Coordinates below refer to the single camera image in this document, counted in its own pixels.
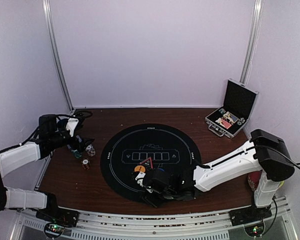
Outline red poker chip stack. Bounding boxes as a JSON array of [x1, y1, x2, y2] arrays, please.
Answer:
[[81, 159, 90, 170]]

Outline red patterned bowl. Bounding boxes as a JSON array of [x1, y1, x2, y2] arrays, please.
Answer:
[[247, 170, 262, 192]]

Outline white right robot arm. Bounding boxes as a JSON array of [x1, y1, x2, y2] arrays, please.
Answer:
[[134, 129, 295, 221]]

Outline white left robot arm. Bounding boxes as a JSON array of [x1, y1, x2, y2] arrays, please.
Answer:
[[0, 110, 94, 222]]

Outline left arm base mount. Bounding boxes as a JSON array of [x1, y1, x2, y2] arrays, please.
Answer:
[[35, 208, 80, 228]]

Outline green 50 poker chip stack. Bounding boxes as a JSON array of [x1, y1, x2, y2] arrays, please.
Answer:
[[71, 149, 83, 159]]

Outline aluminium left corner post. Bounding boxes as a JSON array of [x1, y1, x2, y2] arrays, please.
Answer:
[[42, 0, 74, 113]]

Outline blue round blind button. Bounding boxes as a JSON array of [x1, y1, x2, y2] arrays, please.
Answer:
[[154, 168, 165, 173]]

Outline aluminium right corner post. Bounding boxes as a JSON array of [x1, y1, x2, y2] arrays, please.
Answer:
[[239, 0, 264, 85]]

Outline black round poker mat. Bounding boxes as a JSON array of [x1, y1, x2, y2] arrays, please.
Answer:
[[100, 123, 201, 202]]

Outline red card deck in case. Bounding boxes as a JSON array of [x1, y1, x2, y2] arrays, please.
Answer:
[[219, 118, 232, 129]]

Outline aluminium poker chip case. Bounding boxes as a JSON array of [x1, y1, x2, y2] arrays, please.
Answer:
[[205, 78, 259, 139]]

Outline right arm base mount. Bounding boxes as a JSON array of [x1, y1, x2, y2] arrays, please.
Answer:
[[229, 206, 272, 226]]

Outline orange round dealer button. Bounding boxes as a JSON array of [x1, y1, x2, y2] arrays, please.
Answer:
[[134, 165, 146, 173]]

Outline aluminium corner post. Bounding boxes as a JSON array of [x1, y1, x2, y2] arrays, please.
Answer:
[[42, 0, 74, 113], [239, 0, 264, 85]]

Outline dark blue ceramic mug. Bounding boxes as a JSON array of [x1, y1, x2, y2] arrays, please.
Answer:
[[57, 118, 68, 129]]

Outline aluminium front rail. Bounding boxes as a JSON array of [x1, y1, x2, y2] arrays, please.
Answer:
[[9, 196, 298, 240]]

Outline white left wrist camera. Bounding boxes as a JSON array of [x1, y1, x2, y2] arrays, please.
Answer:
[[65, 117, 79, 137]]

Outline red triangular button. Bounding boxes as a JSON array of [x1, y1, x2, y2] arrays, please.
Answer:
[[139, 157, 154, 169]]

